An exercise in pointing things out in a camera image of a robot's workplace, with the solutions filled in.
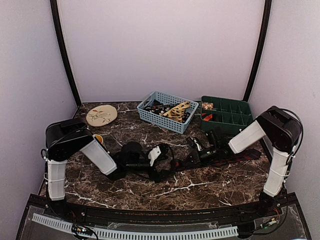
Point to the black right frame post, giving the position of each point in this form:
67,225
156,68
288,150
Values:
259,49

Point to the black front rail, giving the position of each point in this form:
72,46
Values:
238,214

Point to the black left frame post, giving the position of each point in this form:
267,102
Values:
63,51

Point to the yellow beetle print tie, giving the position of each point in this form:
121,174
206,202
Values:
178,112

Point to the cream floral mug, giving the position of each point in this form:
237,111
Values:
100,139

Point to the grey slotted cable duct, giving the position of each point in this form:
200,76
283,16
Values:
110,234

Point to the green divided organizer tray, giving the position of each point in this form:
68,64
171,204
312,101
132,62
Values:
230,115

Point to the light blue plastic basket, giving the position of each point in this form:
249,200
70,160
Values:
162,121

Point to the beige floral plate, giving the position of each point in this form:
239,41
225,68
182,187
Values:
101,115

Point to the red navy striped tie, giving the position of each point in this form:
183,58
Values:
242,156

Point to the black white floral tie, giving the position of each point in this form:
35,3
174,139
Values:
158,108

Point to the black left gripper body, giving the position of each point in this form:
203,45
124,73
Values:
153,175

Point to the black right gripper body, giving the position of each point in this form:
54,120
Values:
200,160

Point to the black frame post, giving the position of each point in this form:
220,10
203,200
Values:
63,51
259,49

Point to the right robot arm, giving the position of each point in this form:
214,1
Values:
282,127

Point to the rolled cream tropical print tie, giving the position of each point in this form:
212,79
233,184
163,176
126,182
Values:
209,106

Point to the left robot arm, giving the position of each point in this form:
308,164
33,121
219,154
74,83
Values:
68,137

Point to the rolled orange navy striped tie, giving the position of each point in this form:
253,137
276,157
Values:
206,117

